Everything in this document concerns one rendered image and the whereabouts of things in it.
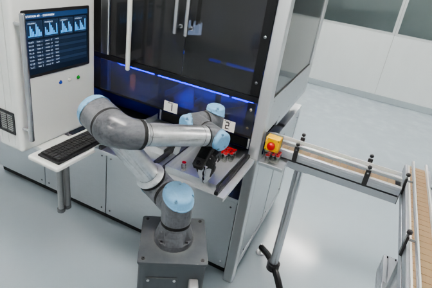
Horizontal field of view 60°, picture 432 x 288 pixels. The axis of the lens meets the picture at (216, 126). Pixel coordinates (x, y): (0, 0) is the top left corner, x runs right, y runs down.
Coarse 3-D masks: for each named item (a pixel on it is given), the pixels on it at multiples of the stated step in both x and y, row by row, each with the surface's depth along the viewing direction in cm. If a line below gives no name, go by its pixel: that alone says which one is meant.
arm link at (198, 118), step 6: (186, 114) 143; (192, 114) 144; (198, 114) 145; (204, 114) 146; (180, 120) 145; (186, 120) 142; (192, 120) 142; (198, 120) 141; (204, 120) 141; (210, 120) 147
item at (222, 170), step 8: (184, 152) 187; (192, 152) 192; (176, 160) 180; (184, 160) 184; (192, 160) 185; (240, 160) 188; (168, 168) 171; (176, 168) 176; (192, 168) 178; (216, 168) 181; (224, 168) 182; (232, 168) 178; (184, 176) 169; (192, 176) 167; (216, 176) 175; (224, 176) 170; (200, 184) 167; (208, 184) 165; (216, 184) 163
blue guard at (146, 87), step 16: (96, 64) 218; (112, 64) 213; (96, 80) 222; (112, 80) 217; (128, 80) 212; (144, 80) 207; (160, 80) 203; (176, 80) 198; (128, 96) 216; (144, 96) 211; (160, 96) 206; (176, 96) 202; (192, 96) 197; (208, 96) 193; (224, 96) 189; (192, 112) 201; (240, 112) 189; (240, 128) 192
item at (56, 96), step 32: (0, 0) 156; (32, 0) 164; (64, 0) 179; (0, 32) 162; (32, 32) 168; (64, 32) 184; (0, 64) 170; (32, 64) 173; (64, 64) 190; (0, 96) 177; (32, 96) 179; (64, 96) 198; (0, 128) 185; (64, 128) 205
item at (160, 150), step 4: (152, 116) 216; (156, 116) 220; (148, 120) 214; (152, 120) 218; (156, 120) 220; (160, 120) 221; (144, 148) 189; (148, 148) 188; (152, 148) 187; (156, 148) 186; (160, 148) 184; (164, 148) 191; (168, 148) 188; (156, 152) 186; (160, 152) 185; (164, 152) 185
